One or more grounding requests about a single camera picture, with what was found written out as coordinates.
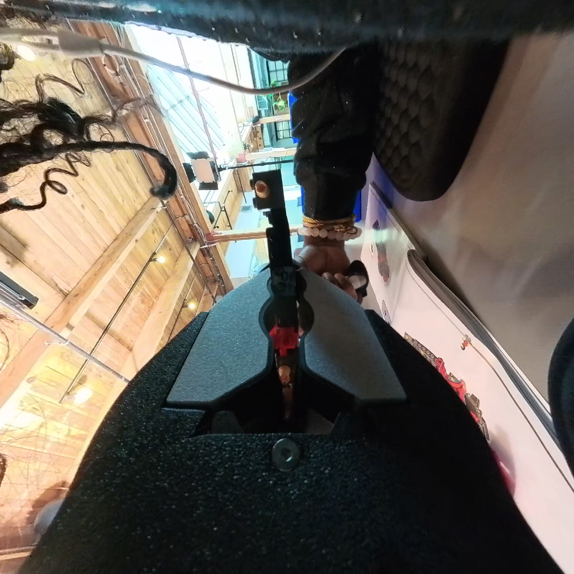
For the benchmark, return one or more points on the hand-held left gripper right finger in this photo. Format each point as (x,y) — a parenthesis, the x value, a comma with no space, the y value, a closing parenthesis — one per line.
(349,358)

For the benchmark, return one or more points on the black and red lego model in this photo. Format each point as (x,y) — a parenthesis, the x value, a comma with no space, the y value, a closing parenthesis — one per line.
(279,242)

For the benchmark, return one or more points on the black light stand boom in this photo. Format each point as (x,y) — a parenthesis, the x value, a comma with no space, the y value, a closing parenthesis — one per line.
(246,166)

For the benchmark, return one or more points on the white lego instruction booklet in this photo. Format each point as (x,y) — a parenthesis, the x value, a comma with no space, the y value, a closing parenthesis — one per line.
(430,323)

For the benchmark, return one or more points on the green hanging plant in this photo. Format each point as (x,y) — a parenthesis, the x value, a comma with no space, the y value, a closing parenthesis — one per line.
(280,103)

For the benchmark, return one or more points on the studio light panel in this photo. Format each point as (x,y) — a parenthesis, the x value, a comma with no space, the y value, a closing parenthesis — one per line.
(202,170)

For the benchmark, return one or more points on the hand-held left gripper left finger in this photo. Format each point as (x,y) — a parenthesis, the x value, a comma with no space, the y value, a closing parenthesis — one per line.
(224,354)

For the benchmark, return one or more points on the ceiling spotlight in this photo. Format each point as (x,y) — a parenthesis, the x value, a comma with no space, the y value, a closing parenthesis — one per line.
(80,394)
(192,305)
(160,258)

